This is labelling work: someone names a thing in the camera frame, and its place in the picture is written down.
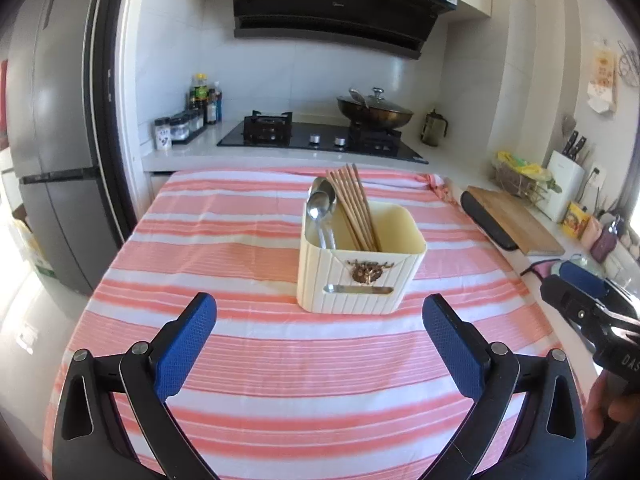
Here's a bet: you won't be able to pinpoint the pink striped tablecloth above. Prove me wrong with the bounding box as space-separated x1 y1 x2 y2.
42 167 586 480

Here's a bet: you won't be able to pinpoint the black handled knives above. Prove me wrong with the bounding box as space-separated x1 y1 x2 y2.
559 115 590 159

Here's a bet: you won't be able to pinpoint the wire basket with yellow bags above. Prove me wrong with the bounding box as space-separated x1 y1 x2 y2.
492 149 564 201

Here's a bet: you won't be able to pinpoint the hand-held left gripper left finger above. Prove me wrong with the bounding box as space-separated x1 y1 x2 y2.
52 291 221 480

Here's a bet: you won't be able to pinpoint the hanging wire trivet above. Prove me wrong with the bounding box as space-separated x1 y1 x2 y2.
617 39 640 86

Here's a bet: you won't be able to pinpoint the black range hood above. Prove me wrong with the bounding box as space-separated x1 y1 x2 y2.
223 0 459 60

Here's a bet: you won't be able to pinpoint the dark wok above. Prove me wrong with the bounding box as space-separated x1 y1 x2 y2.
336 88 415 130

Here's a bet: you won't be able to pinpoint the hanging printed paper bag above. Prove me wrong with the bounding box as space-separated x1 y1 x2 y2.
587 42 619 116

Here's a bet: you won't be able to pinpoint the black door frame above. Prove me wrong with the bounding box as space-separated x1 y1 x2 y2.
82 0 139 247

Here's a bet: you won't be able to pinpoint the purple soap bottle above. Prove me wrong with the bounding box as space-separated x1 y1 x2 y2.
589 214 626 264

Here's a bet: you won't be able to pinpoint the white knife block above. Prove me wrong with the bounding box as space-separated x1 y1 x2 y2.
542 152 586 224

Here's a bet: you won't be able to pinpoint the pink cup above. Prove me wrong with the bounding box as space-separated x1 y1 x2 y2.
579 214 604 251

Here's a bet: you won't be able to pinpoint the red hanging cloth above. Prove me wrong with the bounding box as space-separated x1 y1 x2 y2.
0 59 10 137

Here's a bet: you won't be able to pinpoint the black burner grate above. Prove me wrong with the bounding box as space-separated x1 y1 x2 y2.
348 127 403 157
243 109 294 144

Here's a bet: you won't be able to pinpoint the glass wok lid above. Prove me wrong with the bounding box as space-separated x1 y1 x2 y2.
349 87 411 114

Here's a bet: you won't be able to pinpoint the yellow printed cup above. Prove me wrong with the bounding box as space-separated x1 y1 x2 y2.
562 201 589 239

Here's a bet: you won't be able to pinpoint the cream ribbed utensil holder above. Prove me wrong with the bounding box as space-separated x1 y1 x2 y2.
296 176 428 315

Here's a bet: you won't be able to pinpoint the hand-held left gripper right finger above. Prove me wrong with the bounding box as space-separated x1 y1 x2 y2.
422 293 588 480

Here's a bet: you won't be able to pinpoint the wooden cutting board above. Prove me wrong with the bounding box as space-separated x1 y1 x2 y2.
467 185 566 256

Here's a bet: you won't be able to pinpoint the white label spice jar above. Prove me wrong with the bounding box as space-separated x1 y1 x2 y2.
153 116 174 151

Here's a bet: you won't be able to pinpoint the black elongated tray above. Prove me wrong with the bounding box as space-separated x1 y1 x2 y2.
459 190 521 252

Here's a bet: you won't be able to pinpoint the cardboard box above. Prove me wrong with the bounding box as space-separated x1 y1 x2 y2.
10 217 56 279

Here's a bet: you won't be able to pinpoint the person's right hand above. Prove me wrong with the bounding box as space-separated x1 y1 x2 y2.
584 374 640 444

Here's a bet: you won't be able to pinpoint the grey refrigerator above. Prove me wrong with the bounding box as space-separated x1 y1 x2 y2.
4 0 127 297

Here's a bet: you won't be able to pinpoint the bunch of wooden chopsticks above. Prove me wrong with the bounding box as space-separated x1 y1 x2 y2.
325 162 384 254

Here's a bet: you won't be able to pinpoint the green label sauce bottle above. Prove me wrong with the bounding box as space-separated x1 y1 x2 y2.
188 73 210 121

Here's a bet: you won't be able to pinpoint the black glass cooktop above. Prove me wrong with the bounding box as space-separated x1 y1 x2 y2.
216 118 430 165

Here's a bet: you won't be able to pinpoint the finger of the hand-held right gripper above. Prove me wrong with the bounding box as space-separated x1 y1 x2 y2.
541 274 617 334
558 259 632 302

